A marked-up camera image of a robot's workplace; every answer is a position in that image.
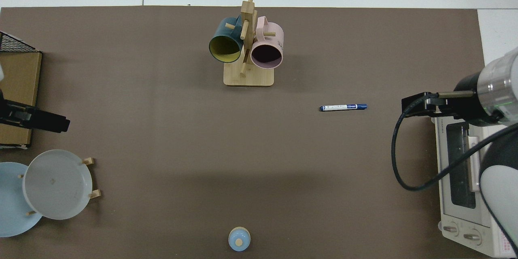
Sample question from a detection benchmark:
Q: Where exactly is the small blue round thing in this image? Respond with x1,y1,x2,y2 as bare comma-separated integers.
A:
228,227,251,252

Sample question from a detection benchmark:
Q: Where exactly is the dark teal cup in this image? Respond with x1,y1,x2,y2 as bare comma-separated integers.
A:
209,16,243,64

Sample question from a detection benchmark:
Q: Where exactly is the grey plate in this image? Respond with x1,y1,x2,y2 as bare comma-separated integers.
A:
22,149,93,220

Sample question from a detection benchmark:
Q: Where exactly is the wooden plate rack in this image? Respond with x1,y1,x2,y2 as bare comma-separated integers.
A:
18,157,102,216

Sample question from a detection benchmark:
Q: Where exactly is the wooden cup stand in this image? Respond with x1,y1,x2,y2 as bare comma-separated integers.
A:
223,0,276,87

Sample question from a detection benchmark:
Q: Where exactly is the pale toaster oven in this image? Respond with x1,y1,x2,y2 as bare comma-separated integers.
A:
434,115,518,258

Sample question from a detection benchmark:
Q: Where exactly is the brown table cloth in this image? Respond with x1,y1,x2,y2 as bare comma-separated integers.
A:
0,6,489,259

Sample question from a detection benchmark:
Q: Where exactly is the blue white marker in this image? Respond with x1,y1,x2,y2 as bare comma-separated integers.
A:
319,104,368,112

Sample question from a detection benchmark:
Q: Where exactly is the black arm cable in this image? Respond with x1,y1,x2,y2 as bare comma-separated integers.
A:
391,91,518,191

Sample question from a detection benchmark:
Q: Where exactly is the wire basket with wooden floor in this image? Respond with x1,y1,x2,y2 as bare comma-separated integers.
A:
0,31,42,149

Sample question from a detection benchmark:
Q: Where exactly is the pink cup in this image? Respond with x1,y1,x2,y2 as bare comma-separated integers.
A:
250,16,284,69

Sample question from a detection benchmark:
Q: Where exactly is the light blue plate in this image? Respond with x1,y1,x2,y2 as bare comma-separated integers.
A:
0,162,43,238

